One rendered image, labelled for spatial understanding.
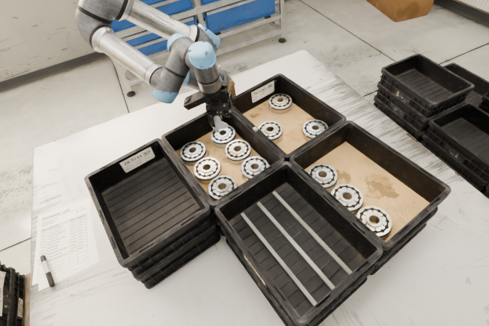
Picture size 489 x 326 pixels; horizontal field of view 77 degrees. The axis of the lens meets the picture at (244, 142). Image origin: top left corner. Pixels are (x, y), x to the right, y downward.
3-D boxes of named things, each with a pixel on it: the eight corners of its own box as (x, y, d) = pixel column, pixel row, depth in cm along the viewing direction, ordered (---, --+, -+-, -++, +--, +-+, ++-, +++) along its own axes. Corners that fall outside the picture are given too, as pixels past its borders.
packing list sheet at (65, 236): (33, 217, 127) (33, 217, 127) (89, 194, 132) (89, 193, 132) (32, 294, 106) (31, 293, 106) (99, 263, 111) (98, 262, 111)
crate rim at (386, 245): (287, 163, 106) (287, 158, 105) (348, 123, 116) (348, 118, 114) (384, 253, 83) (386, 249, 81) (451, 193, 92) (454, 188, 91)
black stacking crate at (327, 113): (228, 122, 137) (225, 102, 129) (280, 93, 147) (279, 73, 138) (287, 179, 114) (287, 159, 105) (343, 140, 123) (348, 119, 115)
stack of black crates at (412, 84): (366, 121, 219) (380, 68, 186) (399, 106, 226) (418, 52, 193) (409, 159, 194) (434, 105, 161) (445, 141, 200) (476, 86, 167)
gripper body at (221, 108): (230, 119, 108) (224, 95, 98) (207, 118, 109) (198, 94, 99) (233, 102, 112) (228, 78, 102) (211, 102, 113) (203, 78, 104)
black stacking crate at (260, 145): (168, 156, 128) (160, 137, 119) (228, 122, 137) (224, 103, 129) (218, 225, 104) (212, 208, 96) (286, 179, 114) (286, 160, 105)
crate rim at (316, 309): (213, 212, 97) (212, 207, 95) (287, 163, 106) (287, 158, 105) (300, 330, 73) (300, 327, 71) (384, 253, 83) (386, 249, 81)
